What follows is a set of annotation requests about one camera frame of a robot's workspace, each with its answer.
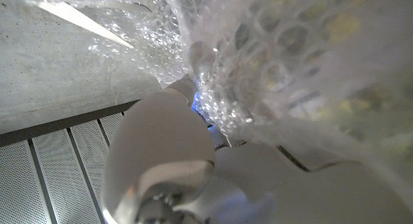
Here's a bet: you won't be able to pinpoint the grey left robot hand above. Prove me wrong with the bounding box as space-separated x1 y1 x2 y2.
101 39 413 224

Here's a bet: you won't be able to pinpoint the clear bubble wrap sheet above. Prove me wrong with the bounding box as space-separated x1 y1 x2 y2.
19 0 413 215

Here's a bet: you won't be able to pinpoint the orange grey handled scissors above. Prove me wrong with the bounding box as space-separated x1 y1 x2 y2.
35 0 152 50

